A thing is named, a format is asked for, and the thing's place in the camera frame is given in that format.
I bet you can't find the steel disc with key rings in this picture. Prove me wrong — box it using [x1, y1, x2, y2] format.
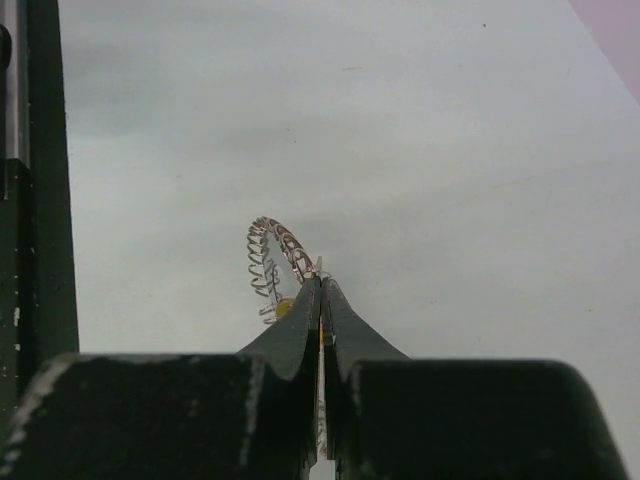
[246, 216, 331, 325]

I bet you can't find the silver key with yellow tag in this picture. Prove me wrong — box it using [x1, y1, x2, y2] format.
[316, 313, 333, 461]

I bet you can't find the yellow key tag on disc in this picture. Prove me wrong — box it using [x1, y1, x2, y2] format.
[275, 298, 294, 320]

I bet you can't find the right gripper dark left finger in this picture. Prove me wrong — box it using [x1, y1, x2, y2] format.
[1, 279, 320, 479]

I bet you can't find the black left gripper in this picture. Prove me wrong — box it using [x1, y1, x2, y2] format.
[0, 0, 80, 416]

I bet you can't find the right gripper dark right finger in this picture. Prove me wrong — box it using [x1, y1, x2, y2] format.
[321, 280, 628, 479]

